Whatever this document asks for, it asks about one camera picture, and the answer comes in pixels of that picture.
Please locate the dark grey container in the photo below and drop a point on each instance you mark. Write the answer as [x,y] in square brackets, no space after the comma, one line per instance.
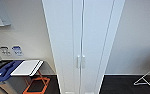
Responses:
[4,88]

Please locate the white wardrobe door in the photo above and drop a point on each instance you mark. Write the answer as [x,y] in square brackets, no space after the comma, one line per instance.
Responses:
[95,33]
[62,33]

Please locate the white wardrobe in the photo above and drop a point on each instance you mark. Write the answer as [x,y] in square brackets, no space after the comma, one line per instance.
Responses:
[116,20]

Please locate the orange folding stand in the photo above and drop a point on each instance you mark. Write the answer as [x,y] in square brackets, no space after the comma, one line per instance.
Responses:
[27,87]

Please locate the blue cloth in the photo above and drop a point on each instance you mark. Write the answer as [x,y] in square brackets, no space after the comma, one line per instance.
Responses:
[6,70]

